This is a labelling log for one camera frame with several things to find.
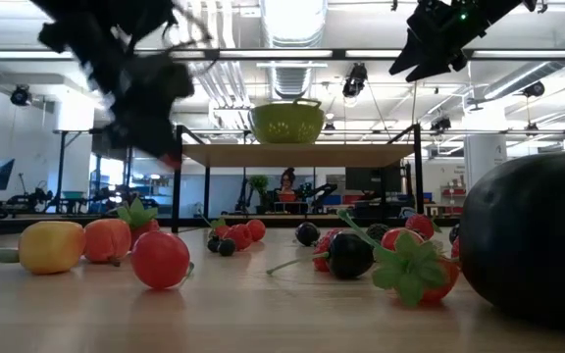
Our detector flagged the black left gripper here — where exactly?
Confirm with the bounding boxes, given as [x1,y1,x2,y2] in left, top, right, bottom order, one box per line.
[84,48,197,166]

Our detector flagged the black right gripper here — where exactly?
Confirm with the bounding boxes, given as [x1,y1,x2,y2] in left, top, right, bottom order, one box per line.
[388,0,525,83]

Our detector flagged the toy strawberry green leaves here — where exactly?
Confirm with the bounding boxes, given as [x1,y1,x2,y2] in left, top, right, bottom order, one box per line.
[336,209,461,308]
[115,196,162,249]
[403,213,437,241]

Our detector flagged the white building pillar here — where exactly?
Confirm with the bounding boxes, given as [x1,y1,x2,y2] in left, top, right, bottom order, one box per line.
[54,95,95,207]
[463,134,508,193]

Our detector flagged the long black linear light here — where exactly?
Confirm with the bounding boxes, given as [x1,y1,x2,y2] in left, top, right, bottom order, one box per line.
[0,47,565,62]
[51,127,565,137]

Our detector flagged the green background plant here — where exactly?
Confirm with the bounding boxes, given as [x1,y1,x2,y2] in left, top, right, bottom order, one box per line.
[247,174,270,215]

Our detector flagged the black background monitor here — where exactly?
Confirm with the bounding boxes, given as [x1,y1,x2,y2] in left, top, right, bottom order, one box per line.
[344,166,404,193]

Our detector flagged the red storage shelf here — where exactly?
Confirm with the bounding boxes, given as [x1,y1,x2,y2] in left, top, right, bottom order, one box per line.
[439,183,465,215]

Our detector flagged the yellow orange toy peach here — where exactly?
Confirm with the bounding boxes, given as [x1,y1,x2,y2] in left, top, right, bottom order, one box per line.
[17,220,87,276]

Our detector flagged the green colander bowl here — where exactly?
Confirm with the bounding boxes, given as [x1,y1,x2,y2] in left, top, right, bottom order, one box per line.
[247,97,327,145]

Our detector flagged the wooden riser shelf black legs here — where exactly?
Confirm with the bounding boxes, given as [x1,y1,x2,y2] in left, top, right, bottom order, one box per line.
[171,123,426,235]

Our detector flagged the person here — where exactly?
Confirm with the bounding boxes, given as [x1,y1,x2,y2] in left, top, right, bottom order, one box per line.
[276,166,299,203]

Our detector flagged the dark toy avocado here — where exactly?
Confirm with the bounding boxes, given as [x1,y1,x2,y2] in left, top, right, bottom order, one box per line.
[458,150,565,332]

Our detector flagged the black toy cherry with stem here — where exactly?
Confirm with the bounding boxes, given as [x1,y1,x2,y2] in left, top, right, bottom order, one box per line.
[266,231,376,281]

